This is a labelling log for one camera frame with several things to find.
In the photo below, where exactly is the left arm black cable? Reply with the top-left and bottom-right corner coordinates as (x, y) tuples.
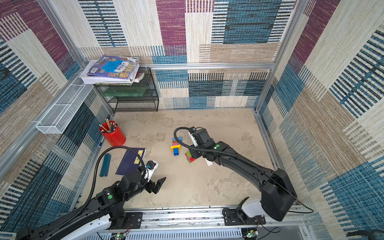
(80, 145), (148, 217)

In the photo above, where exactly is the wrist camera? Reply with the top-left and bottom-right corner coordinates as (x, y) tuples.
(145, 161), (159, 182)
(189, 127), (216, 149)

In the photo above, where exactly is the purple notebook yellow label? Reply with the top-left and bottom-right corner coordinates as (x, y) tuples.
(116, 150), (140, 176)

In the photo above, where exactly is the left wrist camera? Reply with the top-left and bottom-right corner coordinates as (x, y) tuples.
(145, 161), (159, 182)

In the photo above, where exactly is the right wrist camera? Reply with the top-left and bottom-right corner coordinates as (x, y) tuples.
(189, 127), (216, 149)

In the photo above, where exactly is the red long lego brick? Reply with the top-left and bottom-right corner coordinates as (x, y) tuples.
(186, 154), (195, 163)

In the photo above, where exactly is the light blue long lego brick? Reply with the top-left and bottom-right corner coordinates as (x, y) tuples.
(173, 137), (183, 142)

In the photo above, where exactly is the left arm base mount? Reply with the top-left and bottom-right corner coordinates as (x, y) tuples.
(110, 212), (143, 230)

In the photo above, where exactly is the white wire mesh basket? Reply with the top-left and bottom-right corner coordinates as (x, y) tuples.
(36, 84), (93, 135)

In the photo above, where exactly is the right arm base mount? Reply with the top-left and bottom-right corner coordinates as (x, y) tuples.
(222, 208), (266, 226)

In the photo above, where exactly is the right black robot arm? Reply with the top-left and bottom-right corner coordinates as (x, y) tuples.
(188, 142), (297, 222)

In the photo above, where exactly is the red pencil cup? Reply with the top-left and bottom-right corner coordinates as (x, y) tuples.
(99, 119), (126, 147)

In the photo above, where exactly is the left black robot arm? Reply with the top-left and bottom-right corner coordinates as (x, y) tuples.
(16, 171), (167, 240)

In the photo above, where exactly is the white long lego brick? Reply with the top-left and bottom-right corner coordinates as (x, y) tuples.
(206, 159), (213, 166)

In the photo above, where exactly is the black wire shelf rack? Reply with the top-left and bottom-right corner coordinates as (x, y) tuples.
(95, 67), (160, 113)

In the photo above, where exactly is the stack of books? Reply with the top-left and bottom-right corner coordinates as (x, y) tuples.
(80, 55), (145, 85)

